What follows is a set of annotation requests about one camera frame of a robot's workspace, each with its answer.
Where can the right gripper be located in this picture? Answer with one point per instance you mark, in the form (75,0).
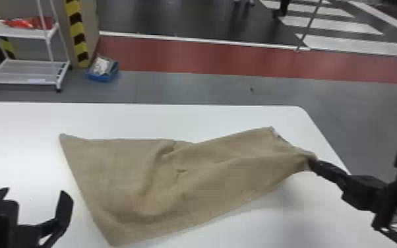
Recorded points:
(364,193)

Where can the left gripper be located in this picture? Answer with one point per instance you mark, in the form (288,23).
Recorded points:
(15,235)

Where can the red snack packet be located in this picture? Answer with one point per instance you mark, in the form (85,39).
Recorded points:
(18,23)

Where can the blue basket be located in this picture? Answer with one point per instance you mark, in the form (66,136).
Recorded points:
(102,71)

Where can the beige towel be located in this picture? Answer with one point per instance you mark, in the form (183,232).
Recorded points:
(184,180)

